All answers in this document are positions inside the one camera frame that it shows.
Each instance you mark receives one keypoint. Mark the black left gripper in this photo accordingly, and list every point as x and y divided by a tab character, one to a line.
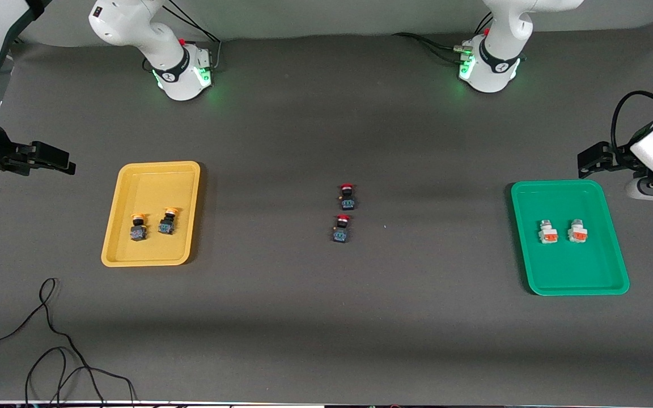
619	158

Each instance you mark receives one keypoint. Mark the green button white orange body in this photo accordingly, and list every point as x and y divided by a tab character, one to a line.
577	233
547	233

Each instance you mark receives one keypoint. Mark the yellow push button switch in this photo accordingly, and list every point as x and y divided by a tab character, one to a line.
168	224
138	229

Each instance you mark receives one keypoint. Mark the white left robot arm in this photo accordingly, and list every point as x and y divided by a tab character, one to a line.
496	73

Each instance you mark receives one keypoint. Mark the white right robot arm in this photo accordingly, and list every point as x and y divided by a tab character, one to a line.
182	73

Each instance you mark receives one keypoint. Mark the yellow plastic tray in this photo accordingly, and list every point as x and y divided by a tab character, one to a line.
151	187

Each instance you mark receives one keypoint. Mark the green plastic tray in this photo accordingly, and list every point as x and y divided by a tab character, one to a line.
570	266

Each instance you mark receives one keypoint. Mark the dark grey table mat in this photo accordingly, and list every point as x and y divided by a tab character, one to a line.
326	328

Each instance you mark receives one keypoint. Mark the red push button switch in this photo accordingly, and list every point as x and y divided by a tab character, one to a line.
341	232
347	199

